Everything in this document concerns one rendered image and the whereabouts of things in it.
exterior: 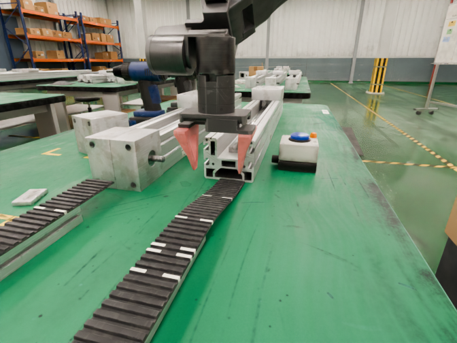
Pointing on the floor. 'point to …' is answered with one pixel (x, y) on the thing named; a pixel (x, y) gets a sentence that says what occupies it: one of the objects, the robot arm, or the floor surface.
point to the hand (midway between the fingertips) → (217, 166)
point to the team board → (444, 52)
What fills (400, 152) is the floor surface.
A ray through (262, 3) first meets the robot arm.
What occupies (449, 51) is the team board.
